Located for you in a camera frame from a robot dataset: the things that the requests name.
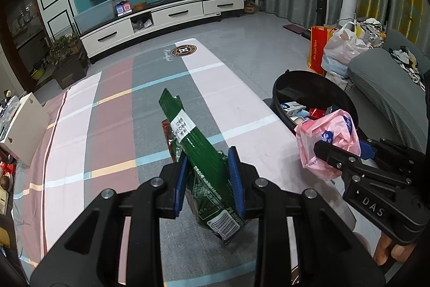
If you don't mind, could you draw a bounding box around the green snack bag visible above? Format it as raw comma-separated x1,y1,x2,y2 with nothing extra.
159,89,245,244

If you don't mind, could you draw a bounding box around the pink plastic bag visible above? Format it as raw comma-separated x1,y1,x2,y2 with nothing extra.
295,109,361,181

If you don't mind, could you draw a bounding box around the red cigarette pack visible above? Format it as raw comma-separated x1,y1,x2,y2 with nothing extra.
309,108,327,119

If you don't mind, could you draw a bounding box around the white blue carton box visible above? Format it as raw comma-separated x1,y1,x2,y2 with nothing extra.
280,101,305,116

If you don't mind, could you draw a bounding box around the black round trash bin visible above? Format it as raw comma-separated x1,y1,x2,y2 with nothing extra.
269,70,359,134

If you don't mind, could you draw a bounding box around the right hand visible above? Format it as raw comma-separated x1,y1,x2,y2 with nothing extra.
373,232,416,265

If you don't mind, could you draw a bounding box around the grey sofa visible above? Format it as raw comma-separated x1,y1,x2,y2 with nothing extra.
348,29,429,152

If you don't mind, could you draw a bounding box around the pink checked floor mat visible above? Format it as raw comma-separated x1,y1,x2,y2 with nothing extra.
12,38,356,275

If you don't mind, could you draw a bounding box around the clothes pile on sofa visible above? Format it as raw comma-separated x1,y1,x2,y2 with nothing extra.
388,46,426,91

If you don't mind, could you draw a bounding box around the white plastic bag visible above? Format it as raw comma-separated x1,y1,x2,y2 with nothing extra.
321,22,370,78

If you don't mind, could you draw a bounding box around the red shopping bag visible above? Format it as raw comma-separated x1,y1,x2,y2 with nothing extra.
307,26,337,76

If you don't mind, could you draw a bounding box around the white roll by curtain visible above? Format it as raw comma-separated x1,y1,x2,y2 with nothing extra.
338,0,357,27

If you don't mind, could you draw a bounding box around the white side cabinet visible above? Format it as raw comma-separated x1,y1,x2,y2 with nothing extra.
1,93,50,166

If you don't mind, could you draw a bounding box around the dark planter with plants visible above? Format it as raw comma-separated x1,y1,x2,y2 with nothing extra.
47,33,88,90

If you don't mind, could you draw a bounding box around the white tv cabinet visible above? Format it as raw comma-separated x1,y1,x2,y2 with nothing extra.
80,0,244,59

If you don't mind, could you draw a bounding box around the potted plant on floor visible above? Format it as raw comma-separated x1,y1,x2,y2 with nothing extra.
244,0,264,15

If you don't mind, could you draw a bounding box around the blue white box on cabinet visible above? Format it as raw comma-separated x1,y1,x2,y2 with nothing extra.
114,1,133,17

